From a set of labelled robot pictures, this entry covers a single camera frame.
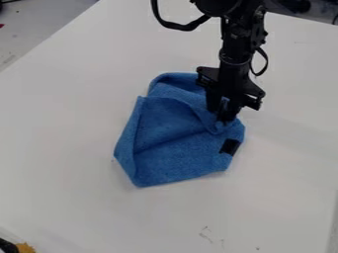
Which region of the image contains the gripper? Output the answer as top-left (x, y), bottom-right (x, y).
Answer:
top-left (195, 60), bottom-right (267, 124)

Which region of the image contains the blue cloth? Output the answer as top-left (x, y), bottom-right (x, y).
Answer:
top-left (112, 71), bottom-right (247, 189)

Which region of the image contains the yellow toy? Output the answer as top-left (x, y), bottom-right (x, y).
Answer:
top-left (0, 237), bottom-right (39, 253)

